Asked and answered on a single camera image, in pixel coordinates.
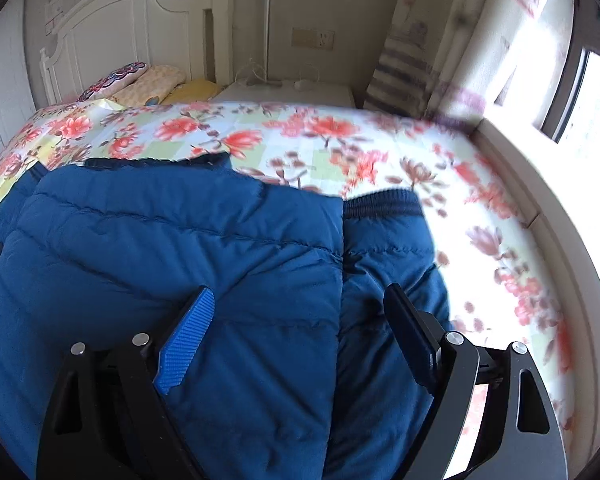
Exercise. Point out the white wooden headboard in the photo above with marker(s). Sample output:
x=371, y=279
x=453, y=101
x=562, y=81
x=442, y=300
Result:
x=130, y=25

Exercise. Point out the peach patterned pillow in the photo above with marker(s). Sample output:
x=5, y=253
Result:
x=152, y=82

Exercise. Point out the white nightstand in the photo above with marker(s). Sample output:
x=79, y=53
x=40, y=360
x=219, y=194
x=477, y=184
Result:
x=280, y=94

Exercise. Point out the printed striped curtain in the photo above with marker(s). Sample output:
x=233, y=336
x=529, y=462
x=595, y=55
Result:
x=430, y=50

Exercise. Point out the embroidered floral pillow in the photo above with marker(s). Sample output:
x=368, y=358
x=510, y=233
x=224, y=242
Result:
x=115, y=77

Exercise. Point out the beige window ledge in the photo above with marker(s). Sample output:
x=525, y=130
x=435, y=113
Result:
x=560, y=220

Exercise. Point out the blue down jacket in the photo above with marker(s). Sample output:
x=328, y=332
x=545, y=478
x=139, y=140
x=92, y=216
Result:
x=180, y=240

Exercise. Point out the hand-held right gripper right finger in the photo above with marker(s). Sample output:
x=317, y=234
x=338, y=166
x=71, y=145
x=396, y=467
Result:
x=412, y=335

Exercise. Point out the paper note on wall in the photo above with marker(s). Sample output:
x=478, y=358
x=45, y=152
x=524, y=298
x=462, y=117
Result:
x=54, y=12

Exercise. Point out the dark window frame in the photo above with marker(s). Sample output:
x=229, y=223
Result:
x=572, y=75

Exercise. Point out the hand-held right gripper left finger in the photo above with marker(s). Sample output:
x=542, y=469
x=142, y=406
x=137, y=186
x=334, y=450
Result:
x=187, y=345

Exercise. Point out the yellow pillow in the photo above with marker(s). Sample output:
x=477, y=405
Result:
x=195, y=90

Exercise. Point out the silver lamp pole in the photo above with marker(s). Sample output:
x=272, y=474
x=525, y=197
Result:
x=267, y=30

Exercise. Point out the floral bedsheet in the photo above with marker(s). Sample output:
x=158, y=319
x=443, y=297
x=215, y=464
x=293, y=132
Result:
x=380, y=135

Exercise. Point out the beige wall switch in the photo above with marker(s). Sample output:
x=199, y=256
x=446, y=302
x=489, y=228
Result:
x=303, y=38

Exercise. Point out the white wardrobe door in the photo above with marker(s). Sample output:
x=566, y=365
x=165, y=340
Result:
x=2, y=85

